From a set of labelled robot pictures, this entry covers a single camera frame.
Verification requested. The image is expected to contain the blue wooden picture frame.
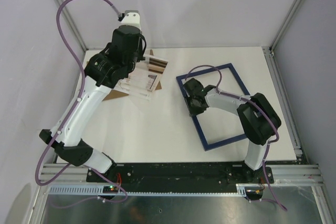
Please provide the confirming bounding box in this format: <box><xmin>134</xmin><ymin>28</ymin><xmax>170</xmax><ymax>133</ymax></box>
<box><xmin>175</xmin><ymin>62</ymin><xmax>251</xmax><ymax>152</ymax></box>

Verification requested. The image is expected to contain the clear acrylic sheet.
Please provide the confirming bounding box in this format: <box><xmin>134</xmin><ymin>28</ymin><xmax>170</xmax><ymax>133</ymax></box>
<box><xmin>115</xmin><ymin>53</ymin><xmax>169</xmax><ymax>109</ymax></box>

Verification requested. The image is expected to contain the printed interior photo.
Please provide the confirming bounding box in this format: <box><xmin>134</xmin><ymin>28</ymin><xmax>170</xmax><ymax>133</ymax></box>
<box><xmin>115</xmin><ymin>54</ymin><xmax>169</xmax><ymax>101</ymax></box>

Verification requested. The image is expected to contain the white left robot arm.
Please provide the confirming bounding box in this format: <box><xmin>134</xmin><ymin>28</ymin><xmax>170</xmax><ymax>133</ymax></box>
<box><xmin>39</xmin><ymin>25</ymin><xmax>145</xmax><ymax>182</ymax></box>

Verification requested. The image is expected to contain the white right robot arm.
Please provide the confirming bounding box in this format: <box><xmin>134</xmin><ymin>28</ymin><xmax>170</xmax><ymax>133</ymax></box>
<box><xmin>183</xmin><ymin>78</ymin><xmax>281</xmax><ymax>183</ymax></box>

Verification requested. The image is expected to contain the brown cardboard backing board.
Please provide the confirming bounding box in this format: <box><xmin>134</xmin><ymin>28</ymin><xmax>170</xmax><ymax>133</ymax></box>
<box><xmin>102</xmin><ymin>49</ymin><xmax>163</xmax><ymax>102</ymax></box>

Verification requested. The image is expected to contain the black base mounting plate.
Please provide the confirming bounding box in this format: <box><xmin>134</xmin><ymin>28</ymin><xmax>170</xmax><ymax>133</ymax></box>
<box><xmin>103</xmin><ymin>162</ymin><xmax>274</xmax><ymax>192</ymax></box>

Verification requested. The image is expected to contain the grey slotted cable duct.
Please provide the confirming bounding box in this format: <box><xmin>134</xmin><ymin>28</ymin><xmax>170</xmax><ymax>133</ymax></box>
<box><xmin>48</xmin><ymin>184</ymin><xmax>260</xmax><ymax>197</ymax></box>

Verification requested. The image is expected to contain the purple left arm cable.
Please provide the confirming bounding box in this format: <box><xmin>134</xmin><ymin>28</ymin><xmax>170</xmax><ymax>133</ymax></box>
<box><xmin>35</xmin><ymin>0</ymin><xmax>124</xmax><ymax>187</ymax></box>

